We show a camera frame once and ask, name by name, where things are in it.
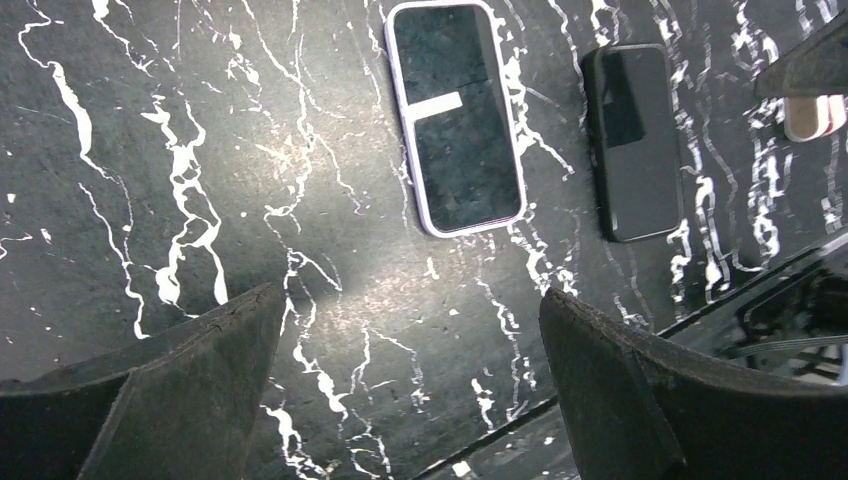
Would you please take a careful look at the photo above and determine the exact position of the small white pink gadget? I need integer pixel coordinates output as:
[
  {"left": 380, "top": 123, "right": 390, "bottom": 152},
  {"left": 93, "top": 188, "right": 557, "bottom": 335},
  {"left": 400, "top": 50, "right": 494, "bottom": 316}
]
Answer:
[{"left": 783, "top": 95, "right": 847, "bottom": 143}]

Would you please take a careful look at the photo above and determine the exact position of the lilac phone case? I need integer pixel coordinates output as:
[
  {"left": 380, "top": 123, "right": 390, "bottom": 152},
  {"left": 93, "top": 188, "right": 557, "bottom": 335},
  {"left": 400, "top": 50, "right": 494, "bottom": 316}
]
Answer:
[{"left": 383, "top": 0, "right": 529, "bottom": 240}]

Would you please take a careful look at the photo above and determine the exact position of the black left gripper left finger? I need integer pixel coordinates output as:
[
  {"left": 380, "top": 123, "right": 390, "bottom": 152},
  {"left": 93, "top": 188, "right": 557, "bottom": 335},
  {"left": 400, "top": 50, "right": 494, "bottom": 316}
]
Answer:
[{"left": 1, "top": 283, "right": 284, "bottom": 479}]

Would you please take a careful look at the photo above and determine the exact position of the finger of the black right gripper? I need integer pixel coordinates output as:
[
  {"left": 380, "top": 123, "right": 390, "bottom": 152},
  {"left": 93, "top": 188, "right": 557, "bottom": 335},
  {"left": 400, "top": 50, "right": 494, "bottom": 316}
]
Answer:
[{"left": 754, "top": 9, "right": 847, "bottom": 99}]

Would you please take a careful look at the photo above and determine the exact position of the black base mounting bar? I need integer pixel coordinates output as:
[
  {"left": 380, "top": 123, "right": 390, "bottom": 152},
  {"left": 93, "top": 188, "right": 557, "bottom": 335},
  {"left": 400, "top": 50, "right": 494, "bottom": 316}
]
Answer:
[{"left": 423, "top": 231, "right": 847, "bottom": 479}]

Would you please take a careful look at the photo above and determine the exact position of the black phone case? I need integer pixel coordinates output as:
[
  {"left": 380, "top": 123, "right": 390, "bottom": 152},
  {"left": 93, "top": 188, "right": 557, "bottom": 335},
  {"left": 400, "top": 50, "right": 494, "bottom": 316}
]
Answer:
[{"left": 580, "top": 42, "right": 686, "bottom": 245}]

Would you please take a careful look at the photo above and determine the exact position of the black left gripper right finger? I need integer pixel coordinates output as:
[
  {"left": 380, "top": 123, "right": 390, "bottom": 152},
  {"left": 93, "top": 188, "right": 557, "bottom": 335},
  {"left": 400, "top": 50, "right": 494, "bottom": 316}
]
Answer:
[{"left": 539, "top": 289, "right": 847, "bottom": 479}]

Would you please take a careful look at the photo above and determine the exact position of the black smartphone purple edge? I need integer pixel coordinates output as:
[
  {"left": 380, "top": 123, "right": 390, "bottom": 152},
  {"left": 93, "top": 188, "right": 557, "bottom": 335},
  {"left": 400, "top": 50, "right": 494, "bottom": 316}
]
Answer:
[{"left": 390, "top": 3, "right": 523, "bottom": 234}]

